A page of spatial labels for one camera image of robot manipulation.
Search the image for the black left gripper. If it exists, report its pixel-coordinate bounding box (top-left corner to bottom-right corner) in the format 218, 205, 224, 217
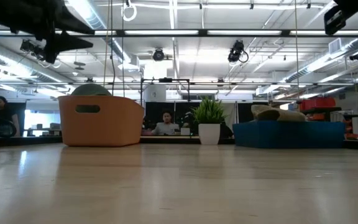
0, 0, 96, 65

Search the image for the dark green hat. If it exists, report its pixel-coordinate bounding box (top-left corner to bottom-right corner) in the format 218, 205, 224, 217
70, 83, 113, 97

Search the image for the beige hat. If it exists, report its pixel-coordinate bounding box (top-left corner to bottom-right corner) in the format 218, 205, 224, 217
250, 104, 308, 123

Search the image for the black ceiling lamp cluster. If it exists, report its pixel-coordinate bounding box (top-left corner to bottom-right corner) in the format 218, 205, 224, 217
19, 39, 48, 62

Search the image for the black ceiling spotlight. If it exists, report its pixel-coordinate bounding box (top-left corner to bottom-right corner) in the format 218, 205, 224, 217
152, 48, 165, 62

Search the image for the orange plastic bin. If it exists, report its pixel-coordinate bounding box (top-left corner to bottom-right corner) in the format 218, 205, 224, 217
57, 95, 146, 147

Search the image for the shelf with red crates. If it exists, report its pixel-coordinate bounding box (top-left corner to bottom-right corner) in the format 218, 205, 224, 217
299, 96, 343, 122

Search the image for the stand with orange bins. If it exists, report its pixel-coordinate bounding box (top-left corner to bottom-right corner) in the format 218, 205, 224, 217
342, 113, 358, 141

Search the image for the person behind table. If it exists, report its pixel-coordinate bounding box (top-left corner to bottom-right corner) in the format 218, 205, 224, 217
151, 110, 181, 136

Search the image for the blue plastic bin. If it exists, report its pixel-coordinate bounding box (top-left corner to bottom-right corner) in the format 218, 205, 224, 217
232, 120, 346, 149

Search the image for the green plant in white pot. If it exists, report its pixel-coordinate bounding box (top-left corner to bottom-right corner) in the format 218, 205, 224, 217
191, 97, 229, 146

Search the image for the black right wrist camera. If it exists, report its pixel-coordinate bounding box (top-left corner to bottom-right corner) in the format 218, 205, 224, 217
323, 4, 347, 36

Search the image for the white hanging ring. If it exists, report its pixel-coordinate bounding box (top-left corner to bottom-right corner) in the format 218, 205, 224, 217
120, 1, 138, 22

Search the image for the thin hanging cable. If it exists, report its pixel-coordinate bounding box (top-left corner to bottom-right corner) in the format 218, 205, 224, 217
293, 0, 301, 105

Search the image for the person by dark wall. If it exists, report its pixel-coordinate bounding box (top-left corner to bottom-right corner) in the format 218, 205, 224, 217
0, 95, 22, 138

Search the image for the black ceiling camera with cable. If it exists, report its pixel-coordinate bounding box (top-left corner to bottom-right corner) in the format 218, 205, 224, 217
227, 39, 250, 64

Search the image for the black overhead frame bar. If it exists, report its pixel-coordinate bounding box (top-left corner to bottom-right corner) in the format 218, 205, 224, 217
0, 29, 358, 39

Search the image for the black table edge rail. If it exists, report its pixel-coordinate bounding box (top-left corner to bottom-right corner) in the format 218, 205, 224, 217
0, 135, 358, 152

